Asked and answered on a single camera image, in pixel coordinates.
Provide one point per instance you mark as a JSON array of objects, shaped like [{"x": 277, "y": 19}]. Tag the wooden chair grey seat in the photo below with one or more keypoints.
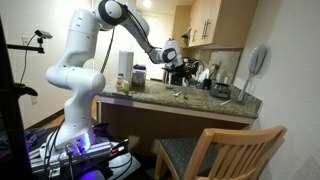
[{"x": 233, "y": 150}]

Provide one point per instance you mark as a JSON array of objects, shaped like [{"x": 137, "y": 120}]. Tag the white paper towel roll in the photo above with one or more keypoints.
[{"x": 126, "y": 65}]

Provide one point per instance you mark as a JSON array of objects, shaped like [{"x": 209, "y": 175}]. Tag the white wall outlet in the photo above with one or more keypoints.
[{"x": 34, "y": 100}]

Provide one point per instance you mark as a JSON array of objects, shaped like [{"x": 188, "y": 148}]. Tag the black mug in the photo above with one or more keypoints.
[{"x": 206, "y": 84}]

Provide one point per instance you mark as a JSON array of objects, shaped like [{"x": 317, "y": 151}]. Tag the black camera stand pole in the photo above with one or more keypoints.
[{"x": 13, "y": 116}]

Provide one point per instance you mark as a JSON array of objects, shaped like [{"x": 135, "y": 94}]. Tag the small green object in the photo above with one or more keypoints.
[{"x": 169, "y": 87}]

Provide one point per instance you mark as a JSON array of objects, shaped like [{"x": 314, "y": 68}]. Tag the clear jar purple lid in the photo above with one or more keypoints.
[{"x": 139, "y": 76}]

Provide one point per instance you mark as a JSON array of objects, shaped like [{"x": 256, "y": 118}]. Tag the wooden wall cabinet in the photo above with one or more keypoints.
[{"x": 220, "y": 23}]

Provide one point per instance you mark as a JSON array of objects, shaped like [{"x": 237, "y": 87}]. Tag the black orange bar clamp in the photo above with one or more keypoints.
[
  {"x": 117, "y": 150},
  {"x": 119, "y": 144}
]

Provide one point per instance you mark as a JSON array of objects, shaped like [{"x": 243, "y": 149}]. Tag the orange supplement bottle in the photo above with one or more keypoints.
[{"x": 119, "y": 81}]

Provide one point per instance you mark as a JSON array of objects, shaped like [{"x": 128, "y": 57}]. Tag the thin white stick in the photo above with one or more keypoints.
[{"x": 225, "y": 102}]

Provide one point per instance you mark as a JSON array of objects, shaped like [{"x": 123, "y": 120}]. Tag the ceiling lamp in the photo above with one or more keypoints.
[{"x": 147, "y": 3}]

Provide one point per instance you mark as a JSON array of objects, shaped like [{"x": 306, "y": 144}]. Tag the aluminium robot mounting plate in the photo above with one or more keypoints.
[{"x": 96, "y": 148}]

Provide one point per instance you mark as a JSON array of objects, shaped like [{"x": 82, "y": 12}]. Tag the white plastic spoon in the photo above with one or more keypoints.
[{"x": 178, "y": 93}]

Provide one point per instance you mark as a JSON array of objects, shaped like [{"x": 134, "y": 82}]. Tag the white wall phone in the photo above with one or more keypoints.
[{"x": 256, "y": 61}]

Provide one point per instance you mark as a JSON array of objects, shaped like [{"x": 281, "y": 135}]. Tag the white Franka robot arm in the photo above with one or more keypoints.
[{"x": 80, "y": 80}]

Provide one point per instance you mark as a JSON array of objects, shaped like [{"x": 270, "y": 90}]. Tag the small camera on arm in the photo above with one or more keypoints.
[{"x": 43, "y": 33}]

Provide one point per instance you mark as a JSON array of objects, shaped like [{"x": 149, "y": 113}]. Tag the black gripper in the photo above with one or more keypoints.
[{"x": 178, "y": 70}]

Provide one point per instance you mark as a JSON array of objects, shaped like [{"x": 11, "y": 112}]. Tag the wooden counter base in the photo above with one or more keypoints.
[{"x": 160, "y": 126}]

